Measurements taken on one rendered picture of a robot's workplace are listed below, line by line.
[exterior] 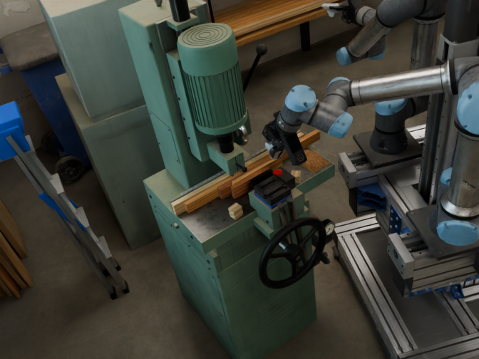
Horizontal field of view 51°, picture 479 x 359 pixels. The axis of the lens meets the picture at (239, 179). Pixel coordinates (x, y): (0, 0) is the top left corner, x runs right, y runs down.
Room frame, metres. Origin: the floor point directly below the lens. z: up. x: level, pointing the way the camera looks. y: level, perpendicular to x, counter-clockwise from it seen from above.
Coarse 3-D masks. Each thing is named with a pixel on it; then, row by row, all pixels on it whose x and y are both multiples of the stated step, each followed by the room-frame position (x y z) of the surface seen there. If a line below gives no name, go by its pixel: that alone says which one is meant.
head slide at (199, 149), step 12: (168, 60) 1.54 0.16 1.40; (180, 72) 1.48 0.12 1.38; (180, 84) 1.49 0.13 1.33; (180, 96) 1.52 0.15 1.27; (180, 108) 1.54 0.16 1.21; (192, 120) 1.48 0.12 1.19; (192, 132) 1.49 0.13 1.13; (192, 144) 1.51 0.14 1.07; (204, 144) 1.49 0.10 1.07; (204, 156) 1.48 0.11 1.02
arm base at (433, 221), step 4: (436, 204) 1.17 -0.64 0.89; (436, 208) 1.14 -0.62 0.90; (432, 212) 1.16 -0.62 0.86; (436, 212) 1.13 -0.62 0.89; (432, 216) 1.14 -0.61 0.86; (436, 216) 1.12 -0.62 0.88; (428, 220) 1.15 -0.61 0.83; (432, 220) 1.13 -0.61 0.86; (436, 220) 1.11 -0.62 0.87; (428, 224) 1.14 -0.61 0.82; (432, 224) 1.12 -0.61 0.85; (436, 224) 1.10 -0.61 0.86; (432, 228) 1.11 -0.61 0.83; (436, 232) 1.09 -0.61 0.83
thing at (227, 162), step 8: (208, 144) 1.49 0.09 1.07; (216, 144) 1.48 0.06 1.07; (216, 152) 1.43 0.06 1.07; (232, 152) 1.41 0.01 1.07; (240, 152) 1.40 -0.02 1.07; (216, 160) 1.45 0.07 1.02; (224, 160) 1.39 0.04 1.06; (232, 160) 1.38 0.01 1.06; (240, 160) 1.40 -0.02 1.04; (224, 168) 1.40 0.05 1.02; (232, 168) 1.38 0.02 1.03
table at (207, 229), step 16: (288, 160) 1.52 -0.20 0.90; (304, 176) 1.41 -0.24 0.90; (320, 176) 1.42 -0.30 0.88; (304, 192) 1.38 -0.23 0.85; (208, 208) 1.34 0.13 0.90; (224, 208) 1.32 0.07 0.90; (304, 208) 1.28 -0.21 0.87; (192, 224) 1.27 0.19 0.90; (208, 224) 1.25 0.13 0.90; (224, 224) 1.24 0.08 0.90; (240, 224) 1.25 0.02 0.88; (256, 224) 1.26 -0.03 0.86; (192, 240) 1.24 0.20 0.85; (208, 240) 1.19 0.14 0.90; (224, 240) 1.21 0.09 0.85
